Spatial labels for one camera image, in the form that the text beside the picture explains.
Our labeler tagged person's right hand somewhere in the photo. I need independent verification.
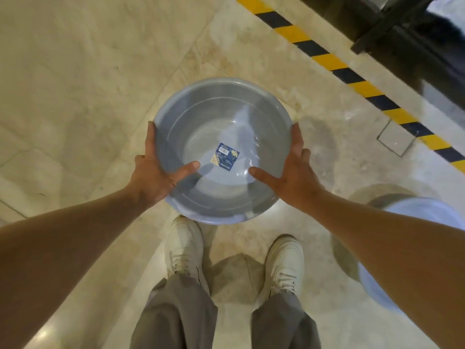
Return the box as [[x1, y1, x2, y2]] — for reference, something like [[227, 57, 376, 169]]
[[248, 122, 326, 214]]

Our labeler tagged person's left hand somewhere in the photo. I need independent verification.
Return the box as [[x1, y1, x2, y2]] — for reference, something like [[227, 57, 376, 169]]
[[127, 121, 201, 208]]

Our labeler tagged grey plastic basin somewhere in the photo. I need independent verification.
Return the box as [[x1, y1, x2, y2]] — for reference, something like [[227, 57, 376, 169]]
[[153, 78, 294, 225]]

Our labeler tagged person's right forearm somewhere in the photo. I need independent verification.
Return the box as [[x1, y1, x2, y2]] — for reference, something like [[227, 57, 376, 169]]
[[310, 190, 465, 349]]

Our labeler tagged person's left forearm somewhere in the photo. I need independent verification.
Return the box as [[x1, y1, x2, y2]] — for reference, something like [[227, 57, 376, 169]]
[[0, 185, 151, 349]]

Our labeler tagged blue label sticker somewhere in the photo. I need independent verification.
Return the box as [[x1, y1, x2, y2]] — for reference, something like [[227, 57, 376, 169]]
[[211, 143, 240, 172]]

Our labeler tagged white left sneaker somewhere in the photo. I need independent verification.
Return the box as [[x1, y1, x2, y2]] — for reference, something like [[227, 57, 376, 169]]
[[164, 215, 205, 282]]

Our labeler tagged white sneaker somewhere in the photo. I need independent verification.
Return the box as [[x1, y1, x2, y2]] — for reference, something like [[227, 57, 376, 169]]
[[254, 235, 305, 310], [164, 215, 205, 282]]

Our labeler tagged yellow black hazard stripe tape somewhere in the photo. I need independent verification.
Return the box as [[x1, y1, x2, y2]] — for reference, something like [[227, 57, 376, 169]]
[[232, 0, 465, 174]]

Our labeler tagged white right sneaker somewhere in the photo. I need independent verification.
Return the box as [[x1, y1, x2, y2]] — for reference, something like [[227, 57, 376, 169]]
[[254, 235, 305, 310]]

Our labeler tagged light blue plastic basin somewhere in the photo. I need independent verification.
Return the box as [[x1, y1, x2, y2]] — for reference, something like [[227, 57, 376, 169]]
[[358, 197, 465, 312]]

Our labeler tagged grey left trouser leg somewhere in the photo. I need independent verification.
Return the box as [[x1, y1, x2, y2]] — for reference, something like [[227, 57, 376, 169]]
[[130, 274, 218, 349]]

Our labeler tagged grey trouser leg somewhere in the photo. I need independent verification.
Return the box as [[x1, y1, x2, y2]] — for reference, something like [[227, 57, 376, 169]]
[[130, 274, 218, 349], [251, 291, 322, 349]]

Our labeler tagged grey right trouser leg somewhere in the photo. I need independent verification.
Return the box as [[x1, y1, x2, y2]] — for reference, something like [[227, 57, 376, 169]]
[[251, 291, 322, 349]]

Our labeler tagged black metal frame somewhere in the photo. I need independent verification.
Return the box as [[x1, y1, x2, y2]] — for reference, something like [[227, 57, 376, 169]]
[[296, 0, 465, 106]]

